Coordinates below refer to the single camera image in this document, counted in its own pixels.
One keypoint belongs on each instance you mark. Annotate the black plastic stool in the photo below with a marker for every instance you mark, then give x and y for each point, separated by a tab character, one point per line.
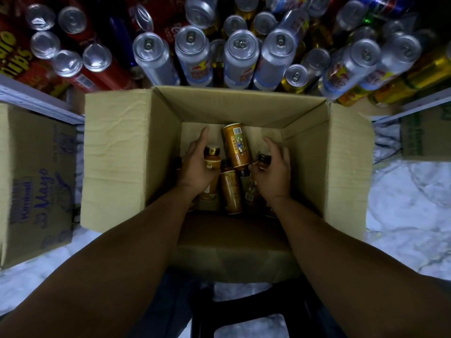
246	306

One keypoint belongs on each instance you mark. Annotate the plain brown carton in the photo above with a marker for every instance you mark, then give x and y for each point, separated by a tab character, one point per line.
426	133

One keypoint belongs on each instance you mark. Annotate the brown cardboard box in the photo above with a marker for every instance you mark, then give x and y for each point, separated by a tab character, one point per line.
239	250

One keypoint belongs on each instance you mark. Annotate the printed cardboard carton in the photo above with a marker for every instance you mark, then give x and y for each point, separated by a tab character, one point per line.
35	186

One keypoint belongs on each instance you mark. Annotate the person's right hand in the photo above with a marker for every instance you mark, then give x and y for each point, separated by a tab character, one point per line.
275	179

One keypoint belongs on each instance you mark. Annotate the person's grey trousers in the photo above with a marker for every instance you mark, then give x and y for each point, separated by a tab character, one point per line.
165	306

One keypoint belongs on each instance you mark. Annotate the person's left forearm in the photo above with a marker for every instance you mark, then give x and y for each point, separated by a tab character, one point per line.
91	278

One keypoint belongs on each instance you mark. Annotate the row of silver cans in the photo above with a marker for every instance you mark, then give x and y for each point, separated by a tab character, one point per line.
246	56

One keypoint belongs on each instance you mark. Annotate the person's right forearm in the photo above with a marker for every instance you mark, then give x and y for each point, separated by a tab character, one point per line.
366	271

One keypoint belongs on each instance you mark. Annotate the orange bottle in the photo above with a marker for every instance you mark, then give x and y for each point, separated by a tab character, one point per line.
262	159
211	157

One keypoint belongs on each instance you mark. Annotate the bottles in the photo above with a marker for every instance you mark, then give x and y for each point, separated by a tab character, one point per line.
237	148

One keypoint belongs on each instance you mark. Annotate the white metal shelving rack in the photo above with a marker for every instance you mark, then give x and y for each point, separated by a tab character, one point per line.
42	102

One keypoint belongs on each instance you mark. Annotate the person's left hand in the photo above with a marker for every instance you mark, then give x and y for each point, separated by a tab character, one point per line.
194	172

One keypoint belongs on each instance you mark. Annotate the large red chips packet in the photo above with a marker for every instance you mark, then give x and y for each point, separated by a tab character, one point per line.
14	59

